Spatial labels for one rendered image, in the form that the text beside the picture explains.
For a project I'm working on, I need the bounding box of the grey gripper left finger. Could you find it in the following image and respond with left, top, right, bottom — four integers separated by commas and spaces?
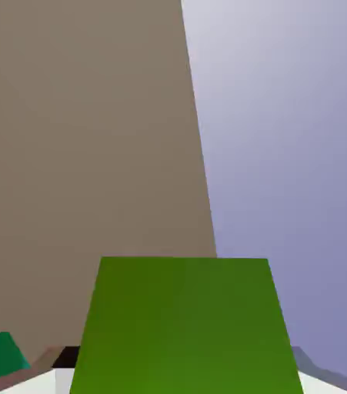
0, 345, 82, 394

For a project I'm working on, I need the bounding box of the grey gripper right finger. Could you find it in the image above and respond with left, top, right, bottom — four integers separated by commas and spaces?
290, 345, 347, 394

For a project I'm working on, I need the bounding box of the small green cube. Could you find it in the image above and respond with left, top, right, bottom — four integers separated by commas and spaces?
68, 255, 305, 394

